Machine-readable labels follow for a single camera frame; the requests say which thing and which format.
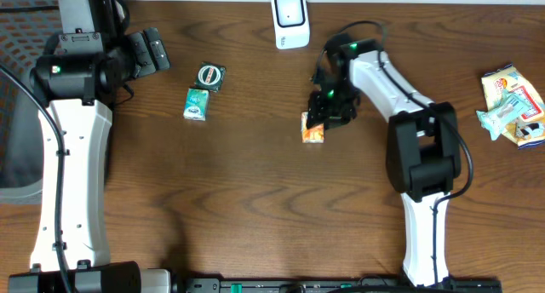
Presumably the dark grey plastic basket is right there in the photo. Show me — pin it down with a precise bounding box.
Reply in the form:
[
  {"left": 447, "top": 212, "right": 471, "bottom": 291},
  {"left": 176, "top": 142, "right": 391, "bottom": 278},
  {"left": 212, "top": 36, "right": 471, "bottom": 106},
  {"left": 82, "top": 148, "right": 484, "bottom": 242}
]
[{"left": 1, "top": 0, "right": 60, "bottom": 204}]

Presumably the teal white small box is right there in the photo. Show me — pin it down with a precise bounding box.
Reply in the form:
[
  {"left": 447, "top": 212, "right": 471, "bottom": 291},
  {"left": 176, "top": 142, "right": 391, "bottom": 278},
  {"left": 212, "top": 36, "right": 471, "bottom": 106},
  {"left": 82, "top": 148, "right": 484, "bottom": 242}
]
[{"left": 183, "top": 89, "right": 209, "bottom": 121}]

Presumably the dark green round-label packet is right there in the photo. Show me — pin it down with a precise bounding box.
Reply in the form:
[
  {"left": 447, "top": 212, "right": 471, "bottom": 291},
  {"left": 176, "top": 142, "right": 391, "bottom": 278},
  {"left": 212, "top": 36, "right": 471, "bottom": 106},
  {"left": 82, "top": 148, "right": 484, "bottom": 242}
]
[{"left": 195, "top": 61, "right": 227, "bottom": 93}]

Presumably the teal snack packet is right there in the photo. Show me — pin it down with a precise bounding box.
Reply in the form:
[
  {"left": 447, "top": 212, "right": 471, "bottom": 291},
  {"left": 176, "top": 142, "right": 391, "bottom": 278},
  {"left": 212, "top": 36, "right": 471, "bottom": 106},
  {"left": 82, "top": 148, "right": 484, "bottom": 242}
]
[{"left": 476, "top": 90, "right": 531, "bottom": 141}]

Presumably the black cable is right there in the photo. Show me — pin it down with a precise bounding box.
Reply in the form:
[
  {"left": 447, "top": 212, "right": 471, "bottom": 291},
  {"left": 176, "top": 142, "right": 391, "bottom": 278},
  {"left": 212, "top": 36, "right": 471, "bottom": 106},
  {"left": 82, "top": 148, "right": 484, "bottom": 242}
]
[
  {"left": 0, "top": 65, "right": 73, "bottom": 293},
  {"left": 313, "top": 20, "right": 475, "bottom": 285}
]

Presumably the white barcode scanner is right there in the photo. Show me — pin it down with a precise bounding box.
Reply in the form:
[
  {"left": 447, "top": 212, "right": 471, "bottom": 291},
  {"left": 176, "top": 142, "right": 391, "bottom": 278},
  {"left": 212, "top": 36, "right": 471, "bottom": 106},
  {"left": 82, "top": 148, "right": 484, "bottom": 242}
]
[{"left": 271, "top": 0, "right": 310, "bottom": 50}]

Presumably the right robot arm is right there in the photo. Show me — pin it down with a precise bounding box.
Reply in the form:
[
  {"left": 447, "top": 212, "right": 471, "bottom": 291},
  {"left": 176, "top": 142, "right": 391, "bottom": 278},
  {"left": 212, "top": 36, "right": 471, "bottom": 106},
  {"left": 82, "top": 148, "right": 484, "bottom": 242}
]
[{"left": 305, "top": 33, "right": 468, "bottom": 289}]

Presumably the orange small snack box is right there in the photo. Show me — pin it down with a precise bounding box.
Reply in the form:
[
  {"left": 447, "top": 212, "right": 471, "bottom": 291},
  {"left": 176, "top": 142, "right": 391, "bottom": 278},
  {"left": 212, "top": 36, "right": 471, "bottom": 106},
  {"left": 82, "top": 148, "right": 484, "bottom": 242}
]
[{"left": 301, "top": 112, "right": 324, "bottom": 144}]

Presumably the yellow wet wipes pack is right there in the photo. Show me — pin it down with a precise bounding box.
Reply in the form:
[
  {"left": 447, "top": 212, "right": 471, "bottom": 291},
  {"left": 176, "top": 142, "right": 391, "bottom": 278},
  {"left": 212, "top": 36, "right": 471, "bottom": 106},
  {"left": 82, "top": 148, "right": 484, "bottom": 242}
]
[{"left": 477, "top": 65, "right": 544, "bottom": 149}]

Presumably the right black cable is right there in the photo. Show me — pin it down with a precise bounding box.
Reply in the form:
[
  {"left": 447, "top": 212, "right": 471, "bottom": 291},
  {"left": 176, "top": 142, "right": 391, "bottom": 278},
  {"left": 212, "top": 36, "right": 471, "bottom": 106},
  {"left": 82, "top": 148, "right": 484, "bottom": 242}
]
[{"left": 313, "top": 20, "right": 475, "bottom": 285}]

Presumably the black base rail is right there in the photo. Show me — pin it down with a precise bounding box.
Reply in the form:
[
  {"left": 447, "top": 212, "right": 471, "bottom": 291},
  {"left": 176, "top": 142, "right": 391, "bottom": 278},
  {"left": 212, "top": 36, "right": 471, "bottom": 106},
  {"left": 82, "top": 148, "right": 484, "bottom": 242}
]
[{"left": 170, "top": 277, "right": 503, "bottom": 293}]

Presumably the left black cable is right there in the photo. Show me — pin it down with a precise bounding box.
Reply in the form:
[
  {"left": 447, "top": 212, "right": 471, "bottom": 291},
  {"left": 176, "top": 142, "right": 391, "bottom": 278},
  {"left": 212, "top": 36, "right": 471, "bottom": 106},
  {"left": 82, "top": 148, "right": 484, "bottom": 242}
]
[{"left": 0, "top": 65, "right": 73, "bottom": 293}]

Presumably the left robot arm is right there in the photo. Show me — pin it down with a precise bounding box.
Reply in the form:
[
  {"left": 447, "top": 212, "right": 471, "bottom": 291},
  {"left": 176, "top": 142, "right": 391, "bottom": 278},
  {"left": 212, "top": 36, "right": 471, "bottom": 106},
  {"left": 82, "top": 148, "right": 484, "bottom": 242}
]
[{"left": 9, "top": 0, "right": 182, "bottom": 293}]

